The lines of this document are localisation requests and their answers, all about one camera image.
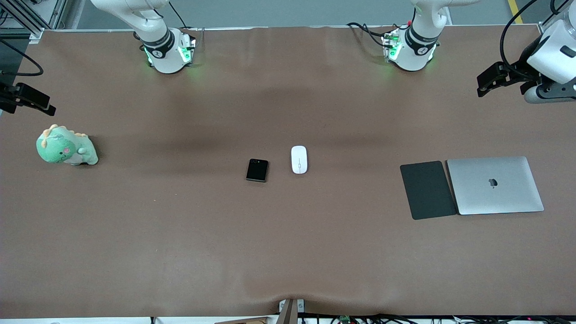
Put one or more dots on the aluminium frame post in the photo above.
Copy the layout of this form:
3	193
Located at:
27	18
542	27

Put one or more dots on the brown table cover sheet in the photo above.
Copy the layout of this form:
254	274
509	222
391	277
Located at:
288	243

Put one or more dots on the white computer mouse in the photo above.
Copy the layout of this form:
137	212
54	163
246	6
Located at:
299	159

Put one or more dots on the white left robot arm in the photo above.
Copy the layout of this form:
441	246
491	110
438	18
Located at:
416	49

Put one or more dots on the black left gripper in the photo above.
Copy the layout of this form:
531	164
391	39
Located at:
524	61

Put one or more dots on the black folding phone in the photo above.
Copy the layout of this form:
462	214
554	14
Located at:
257	170

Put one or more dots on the silver laptop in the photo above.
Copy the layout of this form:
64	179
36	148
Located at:
495	185

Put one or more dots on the small green circuit board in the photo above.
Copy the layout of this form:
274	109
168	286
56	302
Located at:
345	319

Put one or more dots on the dark grey mouse pad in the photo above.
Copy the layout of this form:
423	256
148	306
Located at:
427	190

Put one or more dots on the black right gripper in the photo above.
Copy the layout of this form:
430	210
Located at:
6	97

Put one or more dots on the green plush dinosaur toy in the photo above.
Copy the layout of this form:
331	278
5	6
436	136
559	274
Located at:
63	146

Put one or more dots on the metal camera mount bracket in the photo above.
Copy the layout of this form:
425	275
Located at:
290	310

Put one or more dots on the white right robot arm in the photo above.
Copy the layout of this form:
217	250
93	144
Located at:
164	49

